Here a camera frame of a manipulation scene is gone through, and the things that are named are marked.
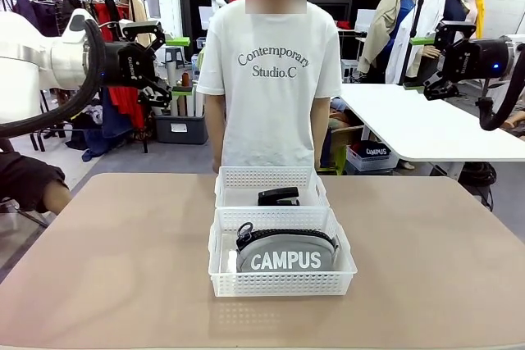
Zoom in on beige hanging garment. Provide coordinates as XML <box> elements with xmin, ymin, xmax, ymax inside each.
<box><xmin>130</xmin><ymin>0</ymin><xmax>152</xmax><ymax>26</ymax></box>

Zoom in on person's right forearm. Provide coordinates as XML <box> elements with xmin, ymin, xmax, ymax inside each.
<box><xmin>204</xmin><ymin>93</ymin><xmax>229</xmax><ymax>162</ymax></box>

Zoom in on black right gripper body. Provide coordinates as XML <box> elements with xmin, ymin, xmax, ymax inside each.
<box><xmin>444</xmin><ymin>37</ymin><xmax>513</xmax><ymax>81</ymax></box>

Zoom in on grey plastic storage bin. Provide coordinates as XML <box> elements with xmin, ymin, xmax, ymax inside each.
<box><xmin>153</xmin><ymin>113</ymin><xmax>210</xmax><ymax>145</ymax></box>

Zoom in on mannequin with navy top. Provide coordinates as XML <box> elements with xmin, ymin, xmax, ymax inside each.
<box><xmin>441</xmin><ymin>0</ymin><xmax>469</xmax><ymax>23</ymax></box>

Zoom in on cardboard box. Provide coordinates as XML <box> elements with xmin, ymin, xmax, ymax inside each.
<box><xmin>330</xmin><ymin>123</ymin><xmax>367</xmax><ymax>151</ymax></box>

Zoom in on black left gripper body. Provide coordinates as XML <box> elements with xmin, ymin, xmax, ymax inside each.
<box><xmin>101</xmin><ymin>40</ymin><xmax>160</xmax><ymax>89</ymax></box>

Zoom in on blue jeans on rack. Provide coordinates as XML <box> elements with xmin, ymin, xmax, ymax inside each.
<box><xmin>101</xmin><ymin>87</ymin><xmax>133</xmax><ymax>140</ymax></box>

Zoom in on grey Campus pencil case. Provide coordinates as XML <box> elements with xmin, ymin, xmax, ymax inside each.
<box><xmin>235</xmin><ymin>221</ymin><xmax>341</xmax><ymax>274</ymax></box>

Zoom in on person's left forearm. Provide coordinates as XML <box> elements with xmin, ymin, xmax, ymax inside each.
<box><xmin>312</xmin><ymin>95</ymin><xmax>332</xmax><ymax>162</ymax></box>

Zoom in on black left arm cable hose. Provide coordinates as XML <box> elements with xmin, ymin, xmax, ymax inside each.
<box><xmin>0</xmin><ymin>17</ymin><xmax>108</xmax><ymax>139</ymax></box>

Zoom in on grey plastic stool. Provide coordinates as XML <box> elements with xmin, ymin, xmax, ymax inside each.
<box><xmin>163</xmin><ymin>46</ymin><xmax>185</xmax><ymax>73</ymax></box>

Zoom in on white background table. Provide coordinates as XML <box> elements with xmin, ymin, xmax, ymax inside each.
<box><xmin>340</xmin><ymin>82</ymin><xmax>525</xmax><ymax>162</ymax></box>

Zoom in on black Campus pouch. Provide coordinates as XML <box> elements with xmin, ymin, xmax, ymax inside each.
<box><xmin>359</xmin><ymin>143</ymin><xmax>389</xmax><ymax>159</ymax></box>

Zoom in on yellow-green crate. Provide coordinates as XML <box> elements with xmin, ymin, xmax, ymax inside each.
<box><xmin>326</xmin><ymin>143</ymin><xmax>349</xmax><ymax>175</ymax></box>

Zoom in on white perforated plastic basket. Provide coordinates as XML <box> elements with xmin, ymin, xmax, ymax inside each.
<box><xmin>214</xmin><ymin>165</ymin><xmax>331</xmax><ymax>209</ymax></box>
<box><xmin>208</xmin><ymin>205</ymin><xmax>358</xmax><ymax>298</ymax></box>

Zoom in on white printed T-shirt torso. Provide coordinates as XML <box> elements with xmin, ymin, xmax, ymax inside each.
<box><xmin>195</xmin><ymin>0</ymin><xmax>344</xmax><ymax>169</ymax></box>

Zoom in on mannequin with white shirt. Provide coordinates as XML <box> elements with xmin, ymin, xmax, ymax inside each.
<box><xmin>387</xmin><ymin>0</ymin><xmax>448</xmax><ymax>80</ymax></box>

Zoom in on black stapler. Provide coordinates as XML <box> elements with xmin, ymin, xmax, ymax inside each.
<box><xmin>257</xmin><ymin>186</ymin><xmax>301</xmax><ymax>207</ymax></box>

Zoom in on black bag under table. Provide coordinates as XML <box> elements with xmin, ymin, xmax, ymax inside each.
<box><xmin>462</xmin><ymin>160</ymin><xmax>498</xmax><ymax>188</ymax></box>

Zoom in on mannequin with beige coat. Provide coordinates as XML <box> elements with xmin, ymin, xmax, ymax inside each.
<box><xmin>356</xmin><ymin>0</ymin><xmax>420</xmax><ymax>83</ymax></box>

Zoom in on white crate under table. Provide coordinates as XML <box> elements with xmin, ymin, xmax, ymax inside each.
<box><xmin>346</xmin><ymin>143</ymin><xmax>399</xmax><ymax>175</ymax></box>

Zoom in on yellow garment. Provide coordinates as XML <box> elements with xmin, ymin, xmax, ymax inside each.
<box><xmin>473</xmin><ymin>0</ymin><xmax>487</xmax><ymax>39</ymax></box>

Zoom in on dark purple hanging garment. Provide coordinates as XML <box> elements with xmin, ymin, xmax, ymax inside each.
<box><xmin>14</xmin><ymin>0</ymin><xmax>63</xmax><ymax>38</ymax></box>

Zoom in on seated person in black shorts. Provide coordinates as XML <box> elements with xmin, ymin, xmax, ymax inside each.
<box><xmin>0</xmin><ymin>148</ymin><xmax>73</xmax><ymax>216</ymax></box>

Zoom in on red hanging garment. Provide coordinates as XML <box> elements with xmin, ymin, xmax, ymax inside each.
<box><xmin>93</xmin><ymin>0</ymin><xmax>149</xmax><ymax>130</ymax></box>

